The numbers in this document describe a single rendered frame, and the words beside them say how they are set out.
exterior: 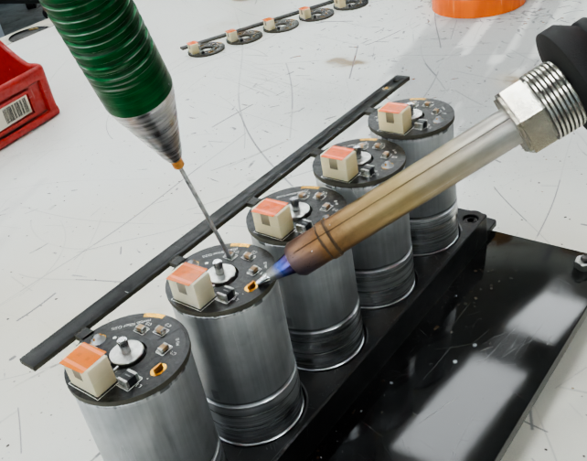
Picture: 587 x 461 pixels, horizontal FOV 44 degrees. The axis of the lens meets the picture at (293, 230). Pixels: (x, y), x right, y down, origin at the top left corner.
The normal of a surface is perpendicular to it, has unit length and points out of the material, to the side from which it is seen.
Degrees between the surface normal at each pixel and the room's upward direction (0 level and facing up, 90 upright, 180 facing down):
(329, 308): 90
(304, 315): 90
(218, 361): 90
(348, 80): 0
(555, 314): 0
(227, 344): 90
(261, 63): 0
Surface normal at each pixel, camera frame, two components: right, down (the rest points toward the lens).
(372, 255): 0.00, 0.55
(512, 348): -0.15, -0.83
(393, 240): 0.50, 0.40
